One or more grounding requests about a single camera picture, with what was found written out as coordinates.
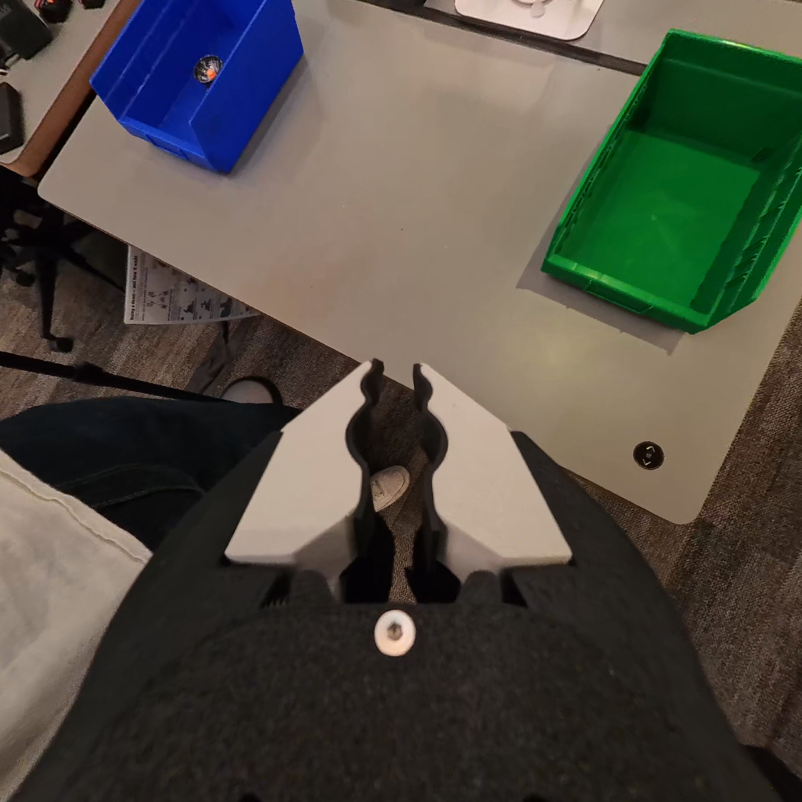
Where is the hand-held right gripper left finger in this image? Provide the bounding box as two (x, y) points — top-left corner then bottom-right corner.
(223, 358), (402, 604)

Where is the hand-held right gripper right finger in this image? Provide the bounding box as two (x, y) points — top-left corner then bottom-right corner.
(404, 362), (573, 604)

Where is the blue plastic storage bin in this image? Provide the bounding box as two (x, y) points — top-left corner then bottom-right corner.
(89, 0), (305, 175)

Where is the grey desk with wooden edge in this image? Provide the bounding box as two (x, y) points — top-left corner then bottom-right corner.
(0, 0), (142, 179)

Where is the grey rear desk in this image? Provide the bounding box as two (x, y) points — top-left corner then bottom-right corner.
(376, 0), (802, 75)

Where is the white shoe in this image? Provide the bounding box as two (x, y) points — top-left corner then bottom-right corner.
(222, 378), (283, 405)
(370, 465), (411, 513)

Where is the person's leg in dark jeans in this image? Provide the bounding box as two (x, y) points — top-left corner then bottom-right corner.
(0, 396), (302, 552)

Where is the black tripod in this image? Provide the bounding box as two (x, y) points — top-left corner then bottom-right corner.
(0, 351), (233, 403)

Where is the printed paper sheet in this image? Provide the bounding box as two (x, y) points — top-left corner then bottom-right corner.
(124, 244), (263, 325)

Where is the person's white top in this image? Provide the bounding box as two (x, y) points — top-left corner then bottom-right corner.
(0, 448), (154, 802)

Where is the green plastic storage bin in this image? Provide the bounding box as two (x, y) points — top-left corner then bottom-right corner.
(541, 28), (802, 334)

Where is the black flat box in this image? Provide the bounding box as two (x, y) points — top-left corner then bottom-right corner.
(0, 83), (26, 155)

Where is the white monitor stand base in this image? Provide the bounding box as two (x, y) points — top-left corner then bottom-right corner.
(454, 0), (605, 42)

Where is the black device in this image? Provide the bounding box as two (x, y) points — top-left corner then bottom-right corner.
(0, 0), (54, 60)

